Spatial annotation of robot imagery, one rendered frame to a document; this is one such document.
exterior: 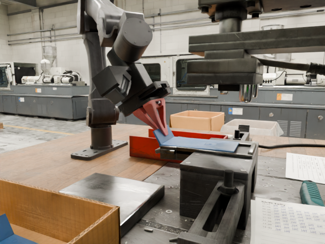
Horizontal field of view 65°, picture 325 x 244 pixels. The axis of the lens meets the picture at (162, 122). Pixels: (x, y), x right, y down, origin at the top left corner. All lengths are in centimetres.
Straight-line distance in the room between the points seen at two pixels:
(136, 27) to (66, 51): 987
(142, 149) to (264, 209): 42
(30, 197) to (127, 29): 30
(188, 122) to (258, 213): 248
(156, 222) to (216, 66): 25
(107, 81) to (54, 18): 1049
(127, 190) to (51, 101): 742
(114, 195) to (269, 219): 24
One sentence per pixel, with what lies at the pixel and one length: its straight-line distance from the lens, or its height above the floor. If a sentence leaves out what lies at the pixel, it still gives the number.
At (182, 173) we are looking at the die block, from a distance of 40.
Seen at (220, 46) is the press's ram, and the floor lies 116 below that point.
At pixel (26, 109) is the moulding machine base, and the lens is 882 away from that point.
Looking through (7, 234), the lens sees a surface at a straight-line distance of 41.
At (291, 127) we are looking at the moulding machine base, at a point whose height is 31.
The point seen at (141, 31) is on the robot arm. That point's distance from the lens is 47.
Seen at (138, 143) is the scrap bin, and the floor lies 94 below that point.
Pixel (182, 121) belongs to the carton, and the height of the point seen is 67.
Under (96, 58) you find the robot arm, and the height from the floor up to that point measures 117.
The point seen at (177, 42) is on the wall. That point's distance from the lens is 764.
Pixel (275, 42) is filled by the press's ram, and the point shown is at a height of 116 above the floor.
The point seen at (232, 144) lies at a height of 99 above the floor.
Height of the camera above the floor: 111
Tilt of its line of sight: 9 degrees down
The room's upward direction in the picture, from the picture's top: straight up
